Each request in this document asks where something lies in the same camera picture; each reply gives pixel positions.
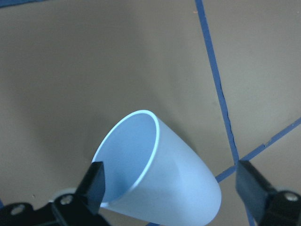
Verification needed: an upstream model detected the light blue plastic cup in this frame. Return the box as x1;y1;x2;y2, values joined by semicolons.
93;110;222;226

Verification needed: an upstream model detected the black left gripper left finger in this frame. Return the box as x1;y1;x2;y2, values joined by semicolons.
51;161;106;226

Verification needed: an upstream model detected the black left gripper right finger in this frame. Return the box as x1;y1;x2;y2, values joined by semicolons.
236;160;301;226

